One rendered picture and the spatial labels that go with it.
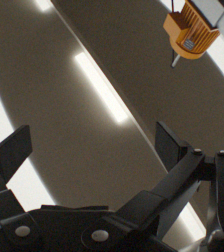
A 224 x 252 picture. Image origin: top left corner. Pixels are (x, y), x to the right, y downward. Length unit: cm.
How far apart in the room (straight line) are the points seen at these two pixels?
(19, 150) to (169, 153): 13
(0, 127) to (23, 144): 319
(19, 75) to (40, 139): 114
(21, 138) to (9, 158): 3
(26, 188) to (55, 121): 109
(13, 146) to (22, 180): 299
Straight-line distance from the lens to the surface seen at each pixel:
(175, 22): 105
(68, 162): 297
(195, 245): 50
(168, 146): 17
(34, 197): 313
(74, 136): 298
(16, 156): 19
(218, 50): 404
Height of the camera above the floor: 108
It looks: 79 degrees up
